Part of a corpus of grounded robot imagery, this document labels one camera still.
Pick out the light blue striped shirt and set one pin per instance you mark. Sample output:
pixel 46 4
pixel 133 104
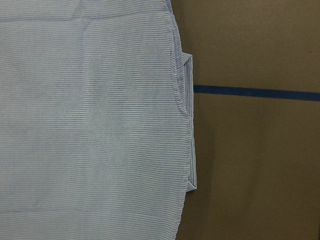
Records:
pixel 96 120

